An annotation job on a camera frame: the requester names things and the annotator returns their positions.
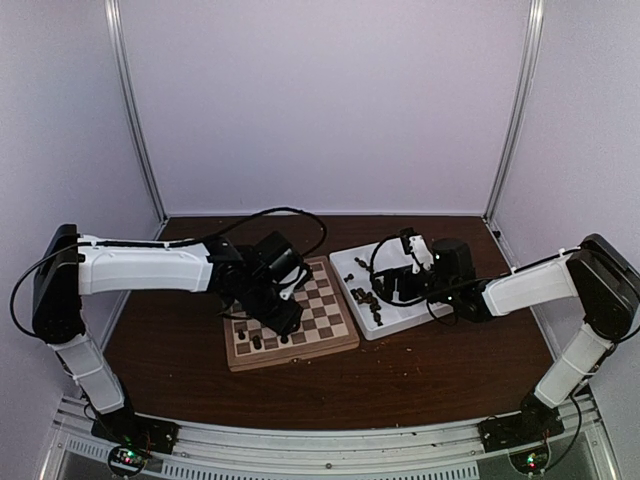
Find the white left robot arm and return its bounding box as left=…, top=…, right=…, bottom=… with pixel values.
left=22, top=224, right=312, bottom=444

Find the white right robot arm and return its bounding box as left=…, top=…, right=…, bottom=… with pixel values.
left=368, top=229, right=639, bottom=442

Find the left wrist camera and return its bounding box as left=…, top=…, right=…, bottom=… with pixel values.
left=277, top=263, right=313, bottom=300

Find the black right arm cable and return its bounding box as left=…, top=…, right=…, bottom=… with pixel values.
left=366, top=234, right=436, bottom=309

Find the white plastic divided tray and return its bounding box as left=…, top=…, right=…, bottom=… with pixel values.
left=329, top=235, right=453, bottom=341

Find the aluminium frame post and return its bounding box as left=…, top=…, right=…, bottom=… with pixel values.
left=104, top=0, right=169, bottom=224
left=483, top=0, right=545, bottom=224

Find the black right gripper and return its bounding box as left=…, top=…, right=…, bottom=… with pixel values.
left=370, top=264, right=457, bottom=305

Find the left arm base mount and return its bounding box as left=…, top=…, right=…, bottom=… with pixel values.
left=91, top=396, right=179, bottom=454

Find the wooden chess board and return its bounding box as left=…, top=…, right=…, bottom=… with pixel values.
left=224, top=256, right=360, bottom=372

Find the dark chess knight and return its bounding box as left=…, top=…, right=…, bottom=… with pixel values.
left=350, top=287, right=378, bottom=305

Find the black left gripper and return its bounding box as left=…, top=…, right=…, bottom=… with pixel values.
left=239, top=278, right=304, bottom=338

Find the left aluminium frame post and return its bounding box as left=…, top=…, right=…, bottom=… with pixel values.
left=104, top=0, right=169, bottom=224

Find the right aluminium frame post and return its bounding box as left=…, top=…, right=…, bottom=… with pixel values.
left=483, top=0, right=545, bottom=224

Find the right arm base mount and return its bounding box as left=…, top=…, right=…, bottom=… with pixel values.
left=478, top=392, right=565, bottom=453

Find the aluminium front rail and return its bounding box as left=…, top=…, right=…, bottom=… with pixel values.
left=35, top=394, right=622, bottom=479

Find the dark chess bishop lower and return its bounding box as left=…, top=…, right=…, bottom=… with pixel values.
left=370, top=305, right=383, bottom=326

